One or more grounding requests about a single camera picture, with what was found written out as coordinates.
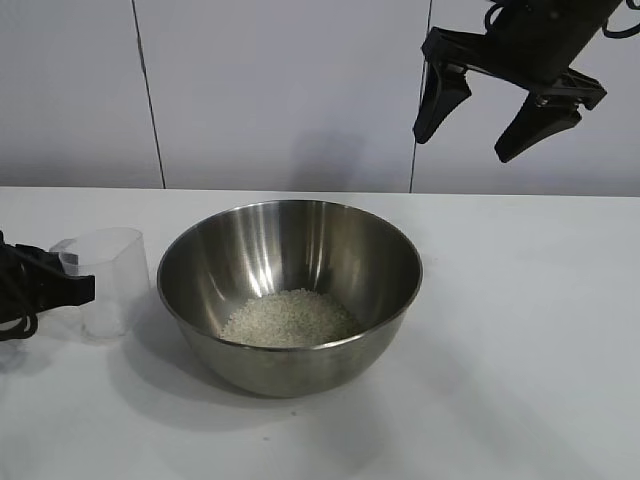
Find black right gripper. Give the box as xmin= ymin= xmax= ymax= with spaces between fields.
xmin=412 ymin=0 xmax=616 ymax=164

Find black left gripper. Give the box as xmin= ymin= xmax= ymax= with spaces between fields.
xmin=0 ymin=229 xmax=96 ymax=342

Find clear plastic measuring cup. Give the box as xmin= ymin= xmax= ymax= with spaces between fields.
xmin=49 ymin=227 xmax=149 ymax=344

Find stainless steel mixing bowl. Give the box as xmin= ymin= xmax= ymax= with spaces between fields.
xmin=156 ymin=199 xmax=424 ymax=399

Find white rice grains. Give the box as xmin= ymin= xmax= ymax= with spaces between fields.
xmin=219 ymin=289 xmax=362 ymax=347

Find black looped cable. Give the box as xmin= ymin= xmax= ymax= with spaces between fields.
xmin=481 ymin=0 xmax=502 ymax=32
xmin=601 ymin=18 xmax=637 ymax=40

